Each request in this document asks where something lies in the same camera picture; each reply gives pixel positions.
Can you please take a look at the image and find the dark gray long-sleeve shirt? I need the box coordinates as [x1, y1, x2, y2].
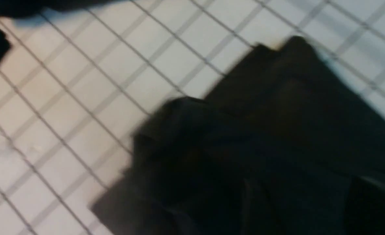
[92, 36, 385, 235]

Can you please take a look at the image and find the white grid table mat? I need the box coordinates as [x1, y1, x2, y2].
[0, 0, 385, 235]

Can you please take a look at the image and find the pile of dark clothes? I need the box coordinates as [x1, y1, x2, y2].
[0, 0, 108, 63]

